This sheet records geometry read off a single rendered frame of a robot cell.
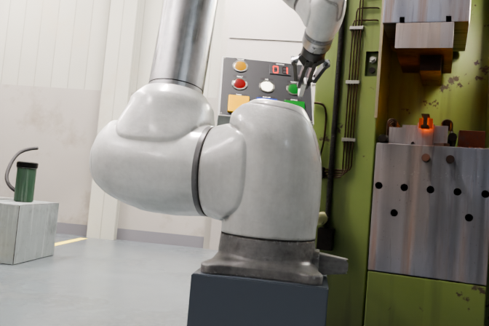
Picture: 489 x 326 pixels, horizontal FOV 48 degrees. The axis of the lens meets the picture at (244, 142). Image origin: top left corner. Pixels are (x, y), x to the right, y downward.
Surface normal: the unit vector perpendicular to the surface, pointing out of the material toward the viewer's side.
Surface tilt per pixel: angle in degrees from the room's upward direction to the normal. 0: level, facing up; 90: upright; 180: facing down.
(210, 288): 90
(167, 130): 72
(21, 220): 90
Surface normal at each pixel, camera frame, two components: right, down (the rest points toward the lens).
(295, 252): 0.55, -0.09
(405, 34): -0.34, -0.10
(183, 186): -0.18, 0.30
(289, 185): 0.29, -0.04
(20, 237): 0.99, 0.07
